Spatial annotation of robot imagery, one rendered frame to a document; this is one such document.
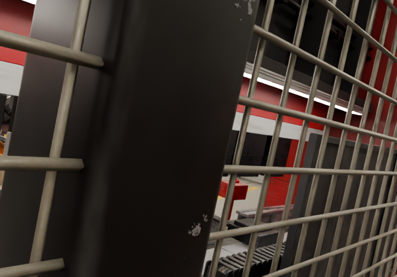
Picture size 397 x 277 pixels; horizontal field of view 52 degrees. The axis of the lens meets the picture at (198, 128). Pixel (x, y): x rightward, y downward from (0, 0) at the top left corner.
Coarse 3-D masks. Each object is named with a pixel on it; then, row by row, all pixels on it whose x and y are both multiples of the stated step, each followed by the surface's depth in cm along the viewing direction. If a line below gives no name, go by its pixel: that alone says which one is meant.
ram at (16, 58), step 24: (0, 0) 75; (0, 24) 76; (24, 24) 79; (0, 48) 77; (0, 72) 78; (264, 96) 149; (288, 96) 162; (240, 120) 140; (264, 120) 152; (288, 120) 166
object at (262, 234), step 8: (216, 216) 132; (232, 224) 120; (240, 224) 119; (248, 224) 119; (264, 232) 118; (272, 232) 120; (240, 240) 117; (248, 240) 116; (256, 240) 114; (264, 240) 116; (272, 240) 120; (256, 248) 114
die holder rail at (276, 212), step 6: (240, 210) 162; (246, 210) 165; (252, 210) 167; (264, 210) 171; (270, 210) 174; (276, 210) 176; (282, 210) 179; (240, 216) 162; (246, 216) 158; (252, 216) 161; (264, 216) 169; (270, 216) 176; (276, 216) 176; (288, 216) 185; (264, 222) 169; (270, 222) 175; (288, 228) 187
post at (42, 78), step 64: (64, 0) 11; (128, 0) 9; (192, 0) 10; (256, 0) 12; (64, 64) 11; (128, 64) 9; (192, 64) 11; (128, 128) 10; (192, 128) 11; (64, 192) 10; (128, 192) 10; (192, 192) 12; (0, 256) 12; (64, 256) 10; (128, 256) 10; (192, 256) 12
